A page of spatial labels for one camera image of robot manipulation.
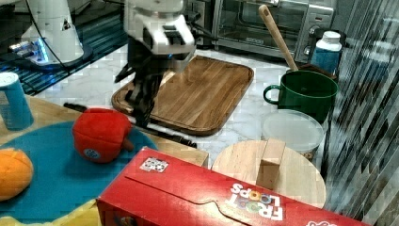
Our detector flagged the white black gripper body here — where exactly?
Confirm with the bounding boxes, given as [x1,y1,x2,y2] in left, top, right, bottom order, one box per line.
[124,13,196,73]

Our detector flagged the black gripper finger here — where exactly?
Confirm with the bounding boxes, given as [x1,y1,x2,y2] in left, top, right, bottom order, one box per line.
[125,73,143,103]
[133,73,163,127]

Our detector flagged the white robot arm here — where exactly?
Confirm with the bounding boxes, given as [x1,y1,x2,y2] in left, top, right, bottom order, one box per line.
[124,0,196,126]

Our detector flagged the red plush apple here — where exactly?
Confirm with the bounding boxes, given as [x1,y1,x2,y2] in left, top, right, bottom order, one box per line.
[72,108,134,163]

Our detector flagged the brown wooden cutting board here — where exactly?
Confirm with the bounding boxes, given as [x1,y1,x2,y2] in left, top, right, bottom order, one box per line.
[111,55,255,137]

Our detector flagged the stainless toaster oven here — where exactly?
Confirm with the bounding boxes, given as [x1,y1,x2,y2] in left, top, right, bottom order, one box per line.
[187,0,335,64]

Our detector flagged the red Froot Loops cereal box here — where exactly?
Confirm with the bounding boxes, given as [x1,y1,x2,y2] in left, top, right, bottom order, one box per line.
[97,148,369,226]

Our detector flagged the wooden spoon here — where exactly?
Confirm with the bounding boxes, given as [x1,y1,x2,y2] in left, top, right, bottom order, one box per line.
[258,5,297,71]

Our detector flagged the blue round plate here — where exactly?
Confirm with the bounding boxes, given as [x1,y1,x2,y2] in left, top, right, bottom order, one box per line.
[0,121,156,223]

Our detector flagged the blue white-capped bottle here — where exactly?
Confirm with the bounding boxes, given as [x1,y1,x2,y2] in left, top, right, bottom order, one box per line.
[0,73,34,131]

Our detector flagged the yellow plush banana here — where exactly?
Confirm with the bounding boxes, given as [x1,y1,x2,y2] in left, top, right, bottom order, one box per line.
[0,200,103,226]

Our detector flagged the orange plush fruit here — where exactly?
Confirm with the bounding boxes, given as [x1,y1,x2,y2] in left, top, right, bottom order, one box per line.
[0,148,34,202]

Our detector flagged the jar with wooden lid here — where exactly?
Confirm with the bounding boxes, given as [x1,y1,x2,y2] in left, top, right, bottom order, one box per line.
[212,138,327,208]

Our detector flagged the green mug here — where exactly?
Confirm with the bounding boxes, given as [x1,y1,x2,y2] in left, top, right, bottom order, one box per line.
[263,70,339,123]

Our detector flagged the blue bottle white cap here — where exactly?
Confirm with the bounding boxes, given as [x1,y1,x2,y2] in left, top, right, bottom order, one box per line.
[311,36,342,74]

